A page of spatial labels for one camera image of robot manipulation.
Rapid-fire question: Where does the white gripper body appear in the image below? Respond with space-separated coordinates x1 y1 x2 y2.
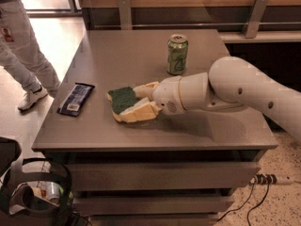
152 76 185 115

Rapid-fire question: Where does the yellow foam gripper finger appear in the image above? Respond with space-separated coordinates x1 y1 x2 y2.
119 97 161 123
134 81 159 101

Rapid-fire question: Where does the green and yellow sponge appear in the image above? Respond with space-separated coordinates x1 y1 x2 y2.
107 87 137 121

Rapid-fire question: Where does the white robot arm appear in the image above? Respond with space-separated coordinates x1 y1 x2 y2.
120 56 301 140

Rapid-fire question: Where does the blue rxbar wrapper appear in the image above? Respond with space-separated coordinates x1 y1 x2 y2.
56 83 94 117

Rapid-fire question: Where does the green soda can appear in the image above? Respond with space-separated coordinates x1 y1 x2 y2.
166 34 188 75

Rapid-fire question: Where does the grey drawer cabinet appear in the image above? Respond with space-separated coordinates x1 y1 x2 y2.
32 30 277 226

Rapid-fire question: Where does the upper grey drawer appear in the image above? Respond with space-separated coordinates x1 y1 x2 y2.
68 162 260 191

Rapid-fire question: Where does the grey drawer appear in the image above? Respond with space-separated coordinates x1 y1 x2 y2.
68 162 260 191
74 196 233 216

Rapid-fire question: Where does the lower grey drawer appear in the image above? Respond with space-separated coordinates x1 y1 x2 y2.
74 196 233 216

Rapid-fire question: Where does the white sneaker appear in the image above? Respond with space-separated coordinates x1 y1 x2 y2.
18 87 48 112

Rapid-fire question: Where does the silver can in bin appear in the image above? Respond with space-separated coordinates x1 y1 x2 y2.
46 182 60 203

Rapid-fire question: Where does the person in light trousers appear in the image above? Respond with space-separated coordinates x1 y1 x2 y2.
0 0 60 98

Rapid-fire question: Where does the white power strip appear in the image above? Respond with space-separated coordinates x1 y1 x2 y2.
250 174 294 186

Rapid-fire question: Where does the grey wall shelf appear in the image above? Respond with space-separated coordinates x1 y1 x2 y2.
219 31 301 43

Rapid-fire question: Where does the left metal bracket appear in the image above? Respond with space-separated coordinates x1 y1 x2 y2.
118 0 133 30

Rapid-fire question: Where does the black cable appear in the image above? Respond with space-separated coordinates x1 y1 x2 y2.
246 183 271 226
216 183 256 223

